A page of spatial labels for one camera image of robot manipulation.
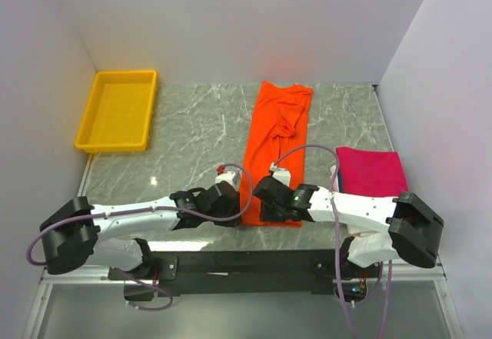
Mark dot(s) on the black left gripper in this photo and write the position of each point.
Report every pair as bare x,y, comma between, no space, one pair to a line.
234,208

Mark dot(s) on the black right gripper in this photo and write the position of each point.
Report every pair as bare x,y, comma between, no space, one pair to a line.
267,216

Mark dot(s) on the orange t shirt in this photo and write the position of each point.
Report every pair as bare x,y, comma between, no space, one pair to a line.
278,125

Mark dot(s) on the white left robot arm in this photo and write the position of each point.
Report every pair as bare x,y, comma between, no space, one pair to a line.
83,233

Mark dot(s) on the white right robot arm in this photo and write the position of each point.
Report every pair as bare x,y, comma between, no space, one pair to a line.
382,229

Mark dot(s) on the pink folded t shirt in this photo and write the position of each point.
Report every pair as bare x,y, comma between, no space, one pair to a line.
334,178

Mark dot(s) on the navy blue folded t shirt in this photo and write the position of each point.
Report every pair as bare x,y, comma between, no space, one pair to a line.
340,187

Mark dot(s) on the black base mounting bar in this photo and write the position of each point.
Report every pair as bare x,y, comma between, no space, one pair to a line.
194,284

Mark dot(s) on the magenta folded t shirt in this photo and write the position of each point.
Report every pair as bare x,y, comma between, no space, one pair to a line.
371,173

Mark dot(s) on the yellow plastic tray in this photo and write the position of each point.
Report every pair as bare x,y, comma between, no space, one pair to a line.
118,113

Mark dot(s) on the aluminium frame rail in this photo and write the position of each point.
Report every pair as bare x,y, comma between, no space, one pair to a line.
174,265

